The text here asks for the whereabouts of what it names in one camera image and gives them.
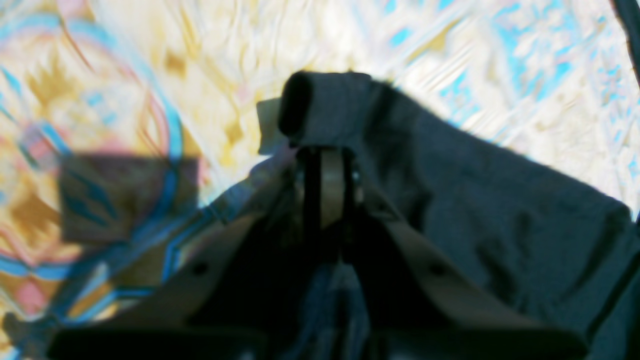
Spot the black t-shirt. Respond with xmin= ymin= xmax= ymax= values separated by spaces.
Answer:
xmin=279 ymin=71 xmax=639 ymax=360

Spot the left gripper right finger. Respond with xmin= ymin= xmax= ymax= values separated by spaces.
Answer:
xmin=322 ymin=148 xmax=587 ymax=360

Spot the patterned tablecloth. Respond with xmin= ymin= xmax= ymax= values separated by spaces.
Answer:
xmin=1 ymin=0 xmax=639 ymax=360

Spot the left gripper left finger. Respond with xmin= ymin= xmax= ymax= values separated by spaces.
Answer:
xmin=47 ymin=147 xmax=321 ymax=360

